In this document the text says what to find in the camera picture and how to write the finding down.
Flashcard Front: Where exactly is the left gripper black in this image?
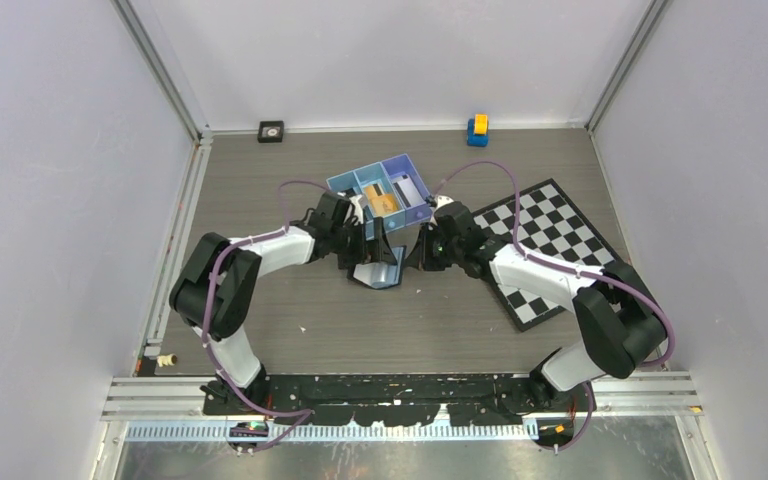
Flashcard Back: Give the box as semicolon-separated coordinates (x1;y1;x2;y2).
331;218;395;271

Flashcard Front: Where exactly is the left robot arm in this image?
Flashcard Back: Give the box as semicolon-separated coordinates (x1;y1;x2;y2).
168;191;402;414

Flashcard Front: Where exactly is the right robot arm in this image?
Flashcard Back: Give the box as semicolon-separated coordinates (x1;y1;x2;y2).
407;196;673;411

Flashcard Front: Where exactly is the orange card in tray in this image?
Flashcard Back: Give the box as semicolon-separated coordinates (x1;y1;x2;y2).
363;182;400;217

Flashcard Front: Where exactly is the white card in tray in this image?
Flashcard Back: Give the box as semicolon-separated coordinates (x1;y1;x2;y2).
392;176;425;208

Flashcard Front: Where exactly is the three-compartment blue purple tray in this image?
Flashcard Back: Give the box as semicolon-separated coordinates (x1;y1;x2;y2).
326;154;432;239

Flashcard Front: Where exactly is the blue yellow toy block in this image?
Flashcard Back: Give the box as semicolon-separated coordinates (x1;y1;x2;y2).
466;114;489;147

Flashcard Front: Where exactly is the small black square box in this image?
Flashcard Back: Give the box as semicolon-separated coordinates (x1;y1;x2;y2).
257;120;285;144

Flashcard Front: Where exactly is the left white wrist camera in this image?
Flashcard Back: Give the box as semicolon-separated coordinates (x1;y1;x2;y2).
339;190;367;225

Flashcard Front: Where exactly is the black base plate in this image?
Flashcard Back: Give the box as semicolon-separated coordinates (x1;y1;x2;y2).
201;373;589;427

